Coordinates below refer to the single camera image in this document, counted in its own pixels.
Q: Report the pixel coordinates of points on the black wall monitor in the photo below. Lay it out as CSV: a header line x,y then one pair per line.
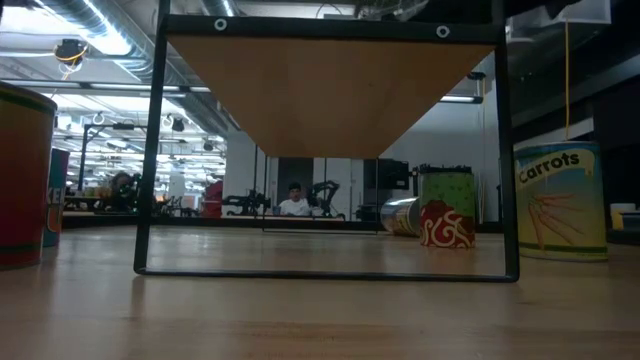
x,y
392,175

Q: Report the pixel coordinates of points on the green can with red swirl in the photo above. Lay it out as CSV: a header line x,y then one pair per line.
x,y
447,220

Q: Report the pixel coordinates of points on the wooden shelf with black frame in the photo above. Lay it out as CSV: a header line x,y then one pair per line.
x,y
325,100

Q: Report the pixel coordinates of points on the teal label tin can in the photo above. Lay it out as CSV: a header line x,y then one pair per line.
x,y
59,200

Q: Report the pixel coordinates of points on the black equipment at right edge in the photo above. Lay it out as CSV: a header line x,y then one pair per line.
x,y
100,221

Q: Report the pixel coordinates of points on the black metal gantry frame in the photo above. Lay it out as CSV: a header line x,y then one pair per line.
x,y
83,160

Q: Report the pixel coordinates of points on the blue-grey bin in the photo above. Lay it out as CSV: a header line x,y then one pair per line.
x,y
632,221

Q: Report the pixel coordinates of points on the hanging black lamp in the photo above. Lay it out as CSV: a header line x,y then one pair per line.
x,y
177,124

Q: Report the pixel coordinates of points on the red label tin can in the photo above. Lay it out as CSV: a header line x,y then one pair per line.
x,y
22,175

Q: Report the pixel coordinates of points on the ceiling strip light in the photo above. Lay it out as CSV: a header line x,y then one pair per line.
x,y
460,99

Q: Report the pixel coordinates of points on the black background robot arm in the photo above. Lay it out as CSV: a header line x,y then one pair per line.
x,y
247,202
325,195

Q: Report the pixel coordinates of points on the yellow carrots tin can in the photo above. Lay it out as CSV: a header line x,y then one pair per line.
x,y
560,210

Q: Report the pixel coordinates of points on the black rolling case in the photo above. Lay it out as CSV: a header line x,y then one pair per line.
x,y
445,168

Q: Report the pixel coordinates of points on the white container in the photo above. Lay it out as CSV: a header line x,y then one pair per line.
x,y
620,207

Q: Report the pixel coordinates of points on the blue and tan label can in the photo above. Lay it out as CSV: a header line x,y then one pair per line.
x,y
400,217

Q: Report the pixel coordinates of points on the red background cabinet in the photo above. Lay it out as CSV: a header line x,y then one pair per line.
x,y
214,198

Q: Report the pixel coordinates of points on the person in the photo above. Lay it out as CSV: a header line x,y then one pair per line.
x,y
295,205
120,192

